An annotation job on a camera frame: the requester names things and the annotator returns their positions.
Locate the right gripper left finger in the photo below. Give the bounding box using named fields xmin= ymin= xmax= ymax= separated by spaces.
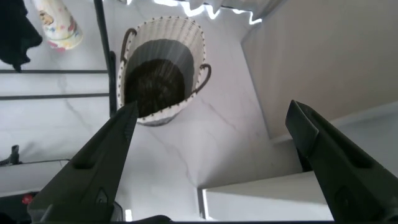
xmin=27 ymin=101 xmax=139 ymax=223

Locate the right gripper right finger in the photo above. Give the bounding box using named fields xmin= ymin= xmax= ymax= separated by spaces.
xmin=285 ymin=99 xmax=398 ymax=223

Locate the cream printed garment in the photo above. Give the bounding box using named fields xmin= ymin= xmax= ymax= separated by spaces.
xmin=32 ymin=0 xmax=84 ymax=52

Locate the black garment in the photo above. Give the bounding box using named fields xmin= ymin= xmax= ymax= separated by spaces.
xmin=0 ymin=0 xmax=44 ymax=73

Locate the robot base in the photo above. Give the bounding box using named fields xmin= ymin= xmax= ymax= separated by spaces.
xmin=0 ymin=160 xmax=125 ymax=223

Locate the black clothes rack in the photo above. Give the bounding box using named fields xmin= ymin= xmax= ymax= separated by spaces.
xmin=0 ymin=0 xmax=118 ymax=118

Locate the white laundry basket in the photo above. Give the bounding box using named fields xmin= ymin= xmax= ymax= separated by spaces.
xmin=116 ymin=16 xmax=212 ymax=127

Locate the white curtain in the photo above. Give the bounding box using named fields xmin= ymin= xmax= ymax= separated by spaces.
xmin=118 ymin=0 xmax=282 ymax=26

